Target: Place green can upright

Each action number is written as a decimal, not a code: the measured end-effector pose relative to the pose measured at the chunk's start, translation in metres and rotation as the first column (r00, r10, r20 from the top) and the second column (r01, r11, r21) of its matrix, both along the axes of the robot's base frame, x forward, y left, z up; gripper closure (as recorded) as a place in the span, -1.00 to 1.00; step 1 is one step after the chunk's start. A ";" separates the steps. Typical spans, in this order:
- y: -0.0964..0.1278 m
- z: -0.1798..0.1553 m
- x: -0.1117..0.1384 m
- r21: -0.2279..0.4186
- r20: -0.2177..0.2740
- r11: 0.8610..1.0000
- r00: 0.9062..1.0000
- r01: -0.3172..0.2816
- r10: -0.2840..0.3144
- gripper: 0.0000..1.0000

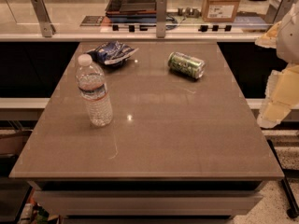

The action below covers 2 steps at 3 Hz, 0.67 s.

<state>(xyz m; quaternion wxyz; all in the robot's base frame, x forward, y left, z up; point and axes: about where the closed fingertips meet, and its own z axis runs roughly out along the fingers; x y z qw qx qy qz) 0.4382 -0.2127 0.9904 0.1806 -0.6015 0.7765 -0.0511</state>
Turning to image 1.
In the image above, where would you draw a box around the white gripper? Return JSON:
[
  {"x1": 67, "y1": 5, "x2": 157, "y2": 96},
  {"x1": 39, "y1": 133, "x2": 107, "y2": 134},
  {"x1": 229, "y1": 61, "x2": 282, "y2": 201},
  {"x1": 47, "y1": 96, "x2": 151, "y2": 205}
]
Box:
[{"x1": 255, "y1": 2, "x2": 299, "y2": 129}]

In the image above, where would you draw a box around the green soda can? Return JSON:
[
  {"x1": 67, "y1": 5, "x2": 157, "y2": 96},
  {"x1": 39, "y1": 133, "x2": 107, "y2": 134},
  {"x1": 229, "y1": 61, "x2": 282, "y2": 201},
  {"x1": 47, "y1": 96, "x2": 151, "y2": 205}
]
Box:
[{"x1": 167, "y1": 52, "x2": 206, "y2": 79}]

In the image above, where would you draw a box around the cardboard box with label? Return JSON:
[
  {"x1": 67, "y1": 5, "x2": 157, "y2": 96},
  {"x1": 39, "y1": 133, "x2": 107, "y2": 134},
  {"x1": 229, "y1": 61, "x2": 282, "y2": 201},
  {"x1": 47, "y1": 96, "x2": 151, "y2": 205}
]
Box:
[{"x1": 201, "y1": 0, "x2": 241, "y2": 22}]

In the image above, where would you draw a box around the grey table with drawers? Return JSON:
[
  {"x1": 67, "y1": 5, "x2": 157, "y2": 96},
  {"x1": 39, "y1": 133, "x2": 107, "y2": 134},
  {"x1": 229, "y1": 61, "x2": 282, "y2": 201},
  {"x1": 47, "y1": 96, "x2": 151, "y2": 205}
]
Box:
[{"x1": 11, "y1": 41, "x2": 283, "y2": 224}]

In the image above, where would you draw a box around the blue chip bag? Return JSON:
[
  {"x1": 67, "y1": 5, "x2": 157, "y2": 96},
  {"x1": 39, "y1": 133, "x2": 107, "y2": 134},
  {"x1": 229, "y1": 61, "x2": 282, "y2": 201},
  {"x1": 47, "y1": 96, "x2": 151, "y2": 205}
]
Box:
[{"x1": 88, "y1": 41, "x2": 137, "y2": 67}]

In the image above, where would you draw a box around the orange framed tablet tray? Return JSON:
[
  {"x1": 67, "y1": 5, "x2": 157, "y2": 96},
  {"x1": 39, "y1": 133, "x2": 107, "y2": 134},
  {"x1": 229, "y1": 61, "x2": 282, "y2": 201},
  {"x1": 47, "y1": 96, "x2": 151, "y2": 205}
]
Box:
[{"x1": 106, "y1": 0, "x2": 156, "y2": 17}]

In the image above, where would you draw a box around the clear plastic water bottle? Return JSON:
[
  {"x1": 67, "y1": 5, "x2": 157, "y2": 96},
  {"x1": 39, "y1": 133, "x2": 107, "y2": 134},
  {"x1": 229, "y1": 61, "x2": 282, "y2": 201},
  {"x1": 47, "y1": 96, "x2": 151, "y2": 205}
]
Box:
[{"x1": 76, "y1": 54, "x2": 113, "y2": 127}]

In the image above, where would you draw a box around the right metal glass bracket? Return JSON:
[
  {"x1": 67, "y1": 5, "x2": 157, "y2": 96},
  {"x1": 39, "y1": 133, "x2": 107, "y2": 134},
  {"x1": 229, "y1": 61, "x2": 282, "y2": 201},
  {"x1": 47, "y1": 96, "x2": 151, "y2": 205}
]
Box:
[{"x1": 264, "y1": 0, "x2": 295, "y2": 23}]

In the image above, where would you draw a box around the metal glass bracket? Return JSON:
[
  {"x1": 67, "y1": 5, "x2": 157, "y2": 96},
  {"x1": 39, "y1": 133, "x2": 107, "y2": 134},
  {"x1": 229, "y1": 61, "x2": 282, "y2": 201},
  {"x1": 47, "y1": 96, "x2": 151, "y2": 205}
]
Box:
[
  {"x1": 264, "y1": 0, "x2": 295, "y2": 23},
  {"x1": 156, "y1": 0, "x2": 167, "y2": 38},
  {"x1": 30, "y1": 0, "x2": 56, "y2": 37}
]

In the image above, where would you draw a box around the middle metal glass bracket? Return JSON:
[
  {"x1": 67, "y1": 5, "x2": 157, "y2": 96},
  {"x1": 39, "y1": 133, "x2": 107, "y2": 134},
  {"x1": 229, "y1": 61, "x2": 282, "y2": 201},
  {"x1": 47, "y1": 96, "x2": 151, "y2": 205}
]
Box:
[{"x1": 156, "y1": 0, "x2": 167, "y2": 38}]

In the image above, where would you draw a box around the left metal glass bracket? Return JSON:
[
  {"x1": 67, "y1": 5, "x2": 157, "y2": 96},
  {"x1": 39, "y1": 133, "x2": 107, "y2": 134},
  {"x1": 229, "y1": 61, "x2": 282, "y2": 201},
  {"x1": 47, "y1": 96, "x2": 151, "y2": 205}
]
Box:
[{"x1": 30, "y1": 0, "x2": 56, "y2": 37}]

